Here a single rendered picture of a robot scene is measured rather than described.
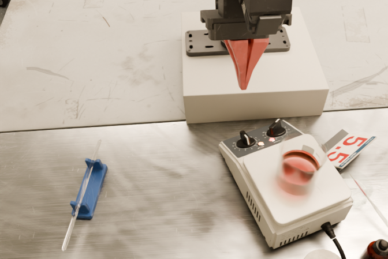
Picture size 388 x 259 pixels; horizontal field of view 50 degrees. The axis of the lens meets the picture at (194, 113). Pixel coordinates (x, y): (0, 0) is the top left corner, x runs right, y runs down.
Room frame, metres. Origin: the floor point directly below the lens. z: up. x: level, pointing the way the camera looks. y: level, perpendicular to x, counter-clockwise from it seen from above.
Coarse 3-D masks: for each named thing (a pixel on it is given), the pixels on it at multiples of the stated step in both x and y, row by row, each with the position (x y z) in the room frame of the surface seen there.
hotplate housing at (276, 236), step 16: (224, 144) 0.39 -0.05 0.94; (240, 160) 0.34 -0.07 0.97; (240, 176) 0.32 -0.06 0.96; (256, 192) 0.28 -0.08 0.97; (256, 208) 0.26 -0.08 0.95; (336, 208) 0.25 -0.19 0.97; (272, 224) 0.23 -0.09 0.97; (288, 224) 0.23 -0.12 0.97; (304, 224) 0.23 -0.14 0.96; (320, 224) 0.24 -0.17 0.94; (272, 240) 0.22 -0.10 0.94; (288, 240) 0.22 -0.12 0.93
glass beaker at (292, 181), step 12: (288, 132) 0.31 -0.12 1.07; (300, 132) 0.32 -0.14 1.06; (312, 132) 0.31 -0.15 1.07; (288, 144) 0.31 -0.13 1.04; (300, 144) 0.31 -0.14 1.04; (312, 144) 0.31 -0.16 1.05; (324, 144) 0.29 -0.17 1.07; (324, 156) 0.28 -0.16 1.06; (276, 168) 0.29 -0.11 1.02; (288, 168) 0.27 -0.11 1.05; (276, 180) 0.28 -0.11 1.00; (288, 180) 0.26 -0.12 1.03; (300, 180) 0.26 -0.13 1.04; (312, 180) 0.26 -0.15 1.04; (288, 192) 0.26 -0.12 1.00; (300, 192) 0.26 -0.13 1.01
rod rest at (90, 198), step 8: (88, 160) 0.39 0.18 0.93; (96, 160) 0.38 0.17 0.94; (96, 168) 0.38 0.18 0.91; (104, 168) 0.38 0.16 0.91; (96, 176) 0.37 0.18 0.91; (104, 176) 0.37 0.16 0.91; (88, 184) 0.35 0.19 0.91; (96, 184) 0.35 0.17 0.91; (88, 192) 0.34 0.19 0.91; (96, 192) 0.34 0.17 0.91; (88, 200) 0.32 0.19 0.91; (96, 200) 0.33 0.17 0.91; (80, 208) 0.30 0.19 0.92; (88, 208) 0.31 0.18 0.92; (80, 216) 0.30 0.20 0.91; (88, 216) 0.30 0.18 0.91
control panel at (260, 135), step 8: (264, 128) 0.42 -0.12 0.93; (288, 128) 0.41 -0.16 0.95; (256, 136) 0.40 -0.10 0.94; (264, 136) 0.39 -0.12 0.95; (280, 136) 0.39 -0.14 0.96; (232, 144) 0.39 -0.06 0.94; (256, 144) 0.37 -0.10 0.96; (264, 144) 0.37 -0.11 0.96; (272, 144) 0.37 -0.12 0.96; (232, 152) 0.36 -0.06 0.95; (240, 152) 0.36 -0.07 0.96; (248, 152) 0.36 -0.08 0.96
